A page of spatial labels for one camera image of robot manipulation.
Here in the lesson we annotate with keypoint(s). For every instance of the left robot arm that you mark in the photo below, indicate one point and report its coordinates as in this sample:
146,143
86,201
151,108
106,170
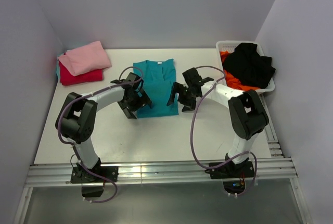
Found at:
76,120

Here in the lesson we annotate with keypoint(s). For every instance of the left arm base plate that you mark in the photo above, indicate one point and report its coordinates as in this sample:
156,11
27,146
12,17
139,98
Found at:
80,175

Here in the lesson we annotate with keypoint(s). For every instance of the orange t shirt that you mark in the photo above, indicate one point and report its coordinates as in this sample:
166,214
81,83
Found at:
232,81

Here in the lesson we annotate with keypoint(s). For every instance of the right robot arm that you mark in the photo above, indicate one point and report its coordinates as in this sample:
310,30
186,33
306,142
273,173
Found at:
247,114

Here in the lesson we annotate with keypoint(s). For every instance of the teal t shirt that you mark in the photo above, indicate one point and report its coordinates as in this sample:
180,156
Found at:
158,78

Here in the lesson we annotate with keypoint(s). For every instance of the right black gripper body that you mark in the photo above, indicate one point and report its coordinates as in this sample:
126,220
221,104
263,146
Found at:
186,96

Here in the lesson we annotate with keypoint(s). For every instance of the white plastic basket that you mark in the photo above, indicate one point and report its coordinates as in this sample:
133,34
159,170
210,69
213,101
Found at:
229,45

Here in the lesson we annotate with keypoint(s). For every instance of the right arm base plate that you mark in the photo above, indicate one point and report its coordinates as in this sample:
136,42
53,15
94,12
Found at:
233,171

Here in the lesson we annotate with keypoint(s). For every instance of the red folded t shirt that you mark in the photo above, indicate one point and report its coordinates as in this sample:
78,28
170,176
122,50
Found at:
67,79

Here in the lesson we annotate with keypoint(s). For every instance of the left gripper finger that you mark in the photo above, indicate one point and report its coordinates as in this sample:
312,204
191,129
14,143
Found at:
127,111
144,99

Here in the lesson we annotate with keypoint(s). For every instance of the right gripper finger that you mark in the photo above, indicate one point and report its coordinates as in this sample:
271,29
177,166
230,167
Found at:
174,91
190,107

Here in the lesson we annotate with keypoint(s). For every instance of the black t shirt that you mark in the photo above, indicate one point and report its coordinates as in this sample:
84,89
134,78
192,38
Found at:
248,66

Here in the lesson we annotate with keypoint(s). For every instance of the light blue folded t shirt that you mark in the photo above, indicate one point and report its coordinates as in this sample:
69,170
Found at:
58,67

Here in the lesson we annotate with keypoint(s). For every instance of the pink folded t shirt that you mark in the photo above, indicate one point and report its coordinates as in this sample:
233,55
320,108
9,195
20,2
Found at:
85,59

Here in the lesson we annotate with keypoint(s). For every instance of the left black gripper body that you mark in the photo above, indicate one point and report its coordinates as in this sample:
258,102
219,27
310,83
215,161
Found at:
136,101

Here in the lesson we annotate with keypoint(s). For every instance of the aluminium rail frame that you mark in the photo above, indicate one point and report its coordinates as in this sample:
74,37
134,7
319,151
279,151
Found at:
166,160

